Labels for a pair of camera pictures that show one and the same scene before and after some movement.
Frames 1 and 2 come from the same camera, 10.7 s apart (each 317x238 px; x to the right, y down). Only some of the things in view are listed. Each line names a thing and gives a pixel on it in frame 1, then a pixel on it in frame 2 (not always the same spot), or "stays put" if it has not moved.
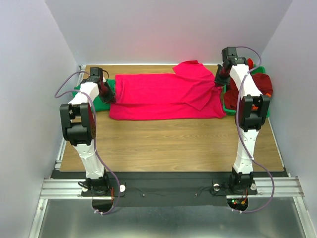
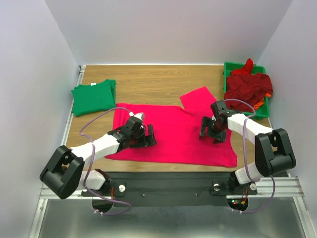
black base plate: (168, 189) stays put
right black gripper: (220, 80) -> (211, 131)
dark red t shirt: (232, 96) stays put
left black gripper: (110, 98) -> (151, 140)
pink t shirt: (189, 92) -> (177, 131)
